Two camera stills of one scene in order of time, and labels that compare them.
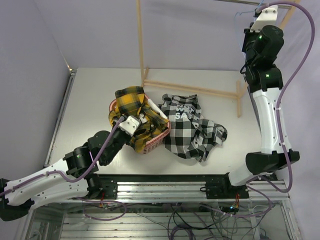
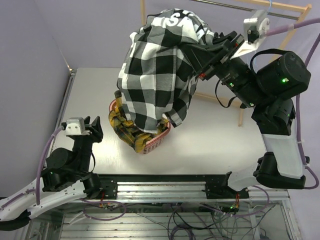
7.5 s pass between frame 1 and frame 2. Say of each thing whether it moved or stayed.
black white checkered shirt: moved
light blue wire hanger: moved
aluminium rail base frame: stayed
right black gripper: moved
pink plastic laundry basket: stayed
